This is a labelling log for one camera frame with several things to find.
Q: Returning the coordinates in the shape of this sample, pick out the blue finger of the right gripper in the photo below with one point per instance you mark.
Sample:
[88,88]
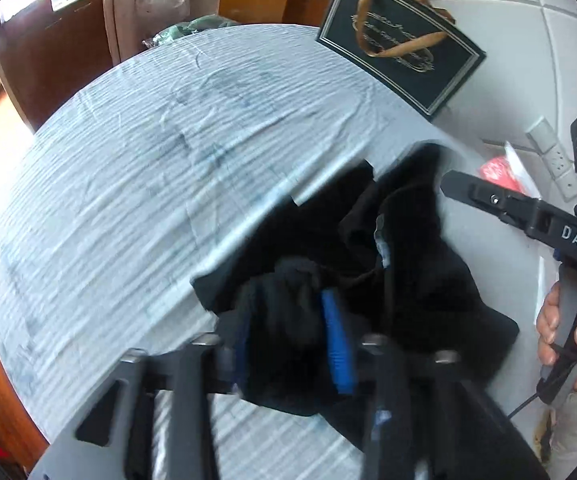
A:
[510,207]

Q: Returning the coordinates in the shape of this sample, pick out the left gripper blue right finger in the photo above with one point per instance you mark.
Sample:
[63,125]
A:
[417,416]

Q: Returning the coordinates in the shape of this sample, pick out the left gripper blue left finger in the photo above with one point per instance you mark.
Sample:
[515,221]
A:
[152,412]

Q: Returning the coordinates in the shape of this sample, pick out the black printed t-shirt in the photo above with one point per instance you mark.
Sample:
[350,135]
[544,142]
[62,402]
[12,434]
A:
[364,254]

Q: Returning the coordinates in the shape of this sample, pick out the red tissue pack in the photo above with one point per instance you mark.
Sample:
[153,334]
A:
[507,170]

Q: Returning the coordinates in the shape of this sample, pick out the dark green gift box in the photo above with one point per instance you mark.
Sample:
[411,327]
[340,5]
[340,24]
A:
[412,47]

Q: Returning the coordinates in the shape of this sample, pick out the light blue bed sheet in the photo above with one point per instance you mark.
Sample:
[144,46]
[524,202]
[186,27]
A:
[156,172]

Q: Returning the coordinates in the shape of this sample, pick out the green cloth bundle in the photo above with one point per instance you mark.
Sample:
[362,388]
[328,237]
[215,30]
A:
[184,29]

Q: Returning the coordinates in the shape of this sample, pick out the white wall socket panel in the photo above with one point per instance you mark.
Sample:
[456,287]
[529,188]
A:
[558,165]

